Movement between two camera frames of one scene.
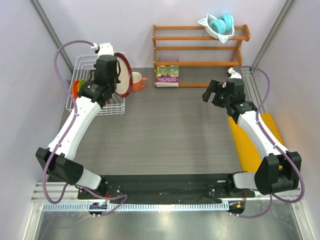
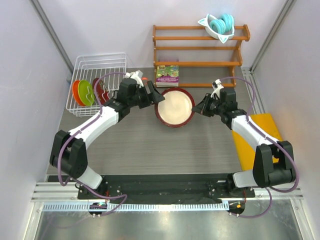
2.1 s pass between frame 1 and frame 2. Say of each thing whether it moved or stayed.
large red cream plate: moved
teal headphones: stayed
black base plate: stayed
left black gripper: moved
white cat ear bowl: stayed
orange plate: stayed
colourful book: stayed
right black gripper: moved
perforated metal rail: stayed
